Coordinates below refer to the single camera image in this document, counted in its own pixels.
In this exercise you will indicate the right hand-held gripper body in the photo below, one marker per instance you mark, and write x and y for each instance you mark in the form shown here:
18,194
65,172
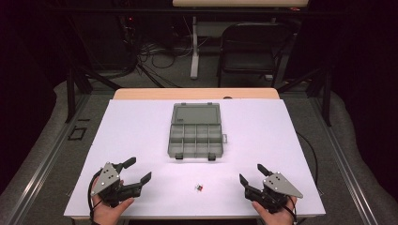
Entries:
277,186

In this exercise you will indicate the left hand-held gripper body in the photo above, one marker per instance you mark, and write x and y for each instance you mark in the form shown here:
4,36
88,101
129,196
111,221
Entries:
105,180

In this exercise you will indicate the small red and green part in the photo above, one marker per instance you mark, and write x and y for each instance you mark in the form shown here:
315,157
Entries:
198,187

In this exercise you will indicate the grey plastic compartment box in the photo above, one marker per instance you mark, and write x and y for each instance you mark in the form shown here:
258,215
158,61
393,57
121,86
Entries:
195,137

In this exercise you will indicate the person's right hand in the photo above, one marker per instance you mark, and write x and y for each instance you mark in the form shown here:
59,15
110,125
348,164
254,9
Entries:
275,217

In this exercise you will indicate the person's left hand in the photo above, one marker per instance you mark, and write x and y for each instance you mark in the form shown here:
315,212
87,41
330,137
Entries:
108,214

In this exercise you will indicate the white board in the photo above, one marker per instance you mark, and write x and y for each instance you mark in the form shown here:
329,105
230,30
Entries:
140,137

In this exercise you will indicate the black metal stand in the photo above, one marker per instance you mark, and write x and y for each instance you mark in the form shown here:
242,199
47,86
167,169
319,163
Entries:
327,97
71,93

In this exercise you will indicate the wooden table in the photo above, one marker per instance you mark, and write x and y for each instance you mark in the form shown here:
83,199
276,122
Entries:
194,93

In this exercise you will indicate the black folding chair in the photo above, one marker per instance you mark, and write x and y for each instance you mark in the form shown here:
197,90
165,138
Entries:
250,53

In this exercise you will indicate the white desk leg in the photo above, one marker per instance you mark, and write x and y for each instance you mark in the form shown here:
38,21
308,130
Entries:
195,53

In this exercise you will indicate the aluminium rail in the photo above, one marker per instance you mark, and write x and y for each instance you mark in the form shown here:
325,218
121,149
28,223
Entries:
47,159
344,162

